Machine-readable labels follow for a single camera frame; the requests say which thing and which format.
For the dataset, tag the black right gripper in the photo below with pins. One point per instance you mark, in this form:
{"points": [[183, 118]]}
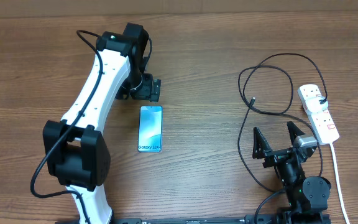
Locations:
{"points": [[260, 150]]}

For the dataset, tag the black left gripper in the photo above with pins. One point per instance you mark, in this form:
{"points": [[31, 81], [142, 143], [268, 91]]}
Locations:
{"points": [[149, 89]]}

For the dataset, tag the Samsung Galaxy smartphone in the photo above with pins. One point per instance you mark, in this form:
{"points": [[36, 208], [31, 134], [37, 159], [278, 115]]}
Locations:
{"points": [[150, 129]]}

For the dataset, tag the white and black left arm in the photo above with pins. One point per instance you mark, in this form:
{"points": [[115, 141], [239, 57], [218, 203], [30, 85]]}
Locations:
{"points": [[75, 150]]}

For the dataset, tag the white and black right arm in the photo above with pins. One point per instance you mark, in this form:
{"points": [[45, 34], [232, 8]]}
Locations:
{"points": [[307, 196]]}

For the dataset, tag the white USB charger plug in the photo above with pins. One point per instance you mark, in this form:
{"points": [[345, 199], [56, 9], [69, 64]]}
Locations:
{"points": [[315, 104]]}

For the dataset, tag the white power extension strip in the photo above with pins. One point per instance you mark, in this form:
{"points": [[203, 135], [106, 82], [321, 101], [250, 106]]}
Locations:
{"points": [[322, 122]]}

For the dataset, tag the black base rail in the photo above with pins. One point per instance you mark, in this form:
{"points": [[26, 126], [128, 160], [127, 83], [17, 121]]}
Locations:
{"points": [[191, 221]]}

